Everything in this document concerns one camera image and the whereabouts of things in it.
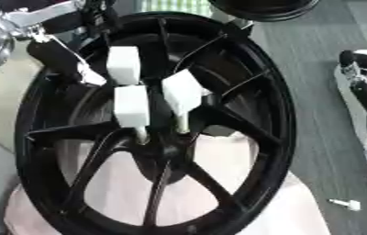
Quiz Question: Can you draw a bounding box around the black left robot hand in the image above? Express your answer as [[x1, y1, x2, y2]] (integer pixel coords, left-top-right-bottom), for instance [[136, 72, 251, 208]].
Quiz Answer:
[[0, 0, 123, 87]]

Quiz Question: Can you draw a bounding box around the white pin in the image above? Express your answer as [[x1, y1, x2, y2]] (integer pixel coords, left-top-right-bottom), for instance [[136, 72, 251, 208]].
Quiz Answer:
[[326, 198, 363, 212], [105, 45, 142, 86], [111, 84, 151, 145], [159, 69, 205, 135]]

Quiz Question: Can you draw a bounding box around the black spoked wheel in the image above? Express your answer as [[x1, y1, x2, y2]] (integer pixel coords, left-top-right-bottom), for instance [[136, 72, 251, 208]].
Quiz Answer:
[[13, 11, 299, 235]]

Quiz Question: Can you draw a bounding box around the black round wheel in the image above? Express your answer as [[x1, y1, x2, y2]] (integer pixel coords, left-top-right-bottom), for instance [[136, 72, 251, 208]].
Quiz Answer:
[[206, 0, 322, 23]]

